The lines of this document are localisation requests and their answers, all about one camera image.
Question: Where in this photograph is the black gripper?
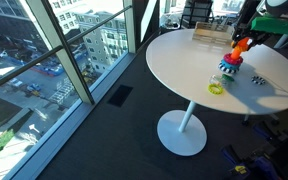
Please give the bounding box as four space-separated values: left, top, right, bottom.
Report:
230 0 265 48

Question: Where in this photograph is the black mesh office chair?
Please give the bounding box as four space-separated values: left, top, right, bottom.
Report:
178 0 215 30

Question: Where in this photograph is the blue clamps pile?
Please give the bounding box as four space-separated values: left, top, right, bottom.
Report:
220 123 288 180

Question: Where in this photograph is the black floor vent grille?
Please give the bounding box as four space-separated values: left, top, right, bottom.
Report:
107 84 134 108

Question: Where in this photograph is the pale window mullion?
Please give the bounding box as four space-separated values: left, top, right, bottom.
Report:
26 0 96 105

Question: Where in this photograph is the dark horizontal window railing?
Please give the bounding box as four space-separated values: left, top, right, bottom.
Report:
0 4 134 97

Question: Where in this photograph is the red toy ring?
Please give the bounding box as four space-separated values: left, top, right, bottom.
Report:
223 53 244 66

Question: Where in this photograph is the blue toy ring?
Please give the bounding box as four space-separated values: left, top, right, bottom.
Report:
218 59 242 70

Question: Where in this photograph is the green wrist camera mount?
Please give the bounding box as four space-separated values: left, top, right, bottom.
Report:
250 15 288 36

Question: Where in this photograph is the large black white striped ring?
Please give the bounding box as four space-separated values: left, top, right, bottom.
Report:
217 61 241 75

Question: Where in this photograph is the small black white striped ring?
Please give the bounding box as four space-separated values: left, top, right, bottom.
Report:
250 75 266 86

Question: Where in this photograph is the dark green toy ring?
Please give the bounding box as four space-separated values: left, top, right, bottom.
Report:
221 73 236 83

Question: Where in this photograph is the clear plastic toy ring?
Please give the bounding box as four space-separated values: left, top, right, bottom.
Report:
209 74 228 88

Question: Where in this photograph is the lime yellow toy ring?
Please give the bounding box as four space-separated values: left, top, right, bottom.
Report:
207 83 224 95

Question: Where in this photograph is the white table pedestal base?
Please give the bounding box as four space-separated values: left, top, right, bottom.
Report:
156 100 208 157

